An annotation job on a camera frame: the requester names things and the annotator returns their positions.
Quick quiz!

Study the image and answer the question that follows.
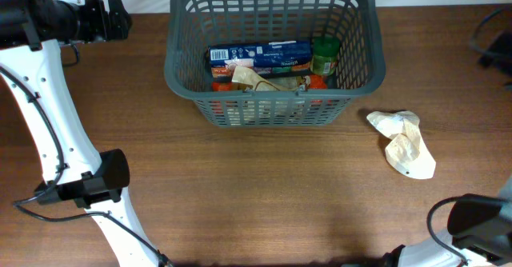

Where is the blue carton box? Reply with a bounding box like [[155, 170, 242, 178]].
[[207, 41, 313, 78]]

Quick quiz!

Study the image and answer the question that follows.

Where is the orange pasta packet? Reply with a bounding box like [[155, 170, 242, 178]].
[[212, 74, 327, 91]]

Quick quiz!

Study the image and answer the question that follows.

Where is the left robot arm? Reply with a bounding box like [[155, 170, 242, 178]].
[[1, 0, 170, 266]]

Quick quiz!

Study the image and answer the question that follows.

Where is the grey plastic shopping basket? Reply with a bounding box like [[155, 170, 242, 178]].
[[164, 0, 386, 127]]

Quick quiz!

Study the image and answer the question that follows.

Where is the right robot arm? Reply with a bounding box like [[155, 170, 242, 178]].
[[378, 180, 511, 267]]

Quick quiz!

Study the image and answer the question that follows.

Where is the clear bag with brown label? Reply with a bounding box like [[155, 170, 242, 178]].
[[231, 66, 311, 91]]

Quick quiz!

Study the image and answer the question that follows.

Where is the green lidded jar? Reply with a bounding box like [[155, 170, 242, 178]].
[[310, 37, 341, 76]]

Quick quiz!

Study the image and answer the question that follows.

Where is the beige paper bag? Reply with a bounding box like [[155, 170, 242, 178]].
[[366, 111, 436, 180]]

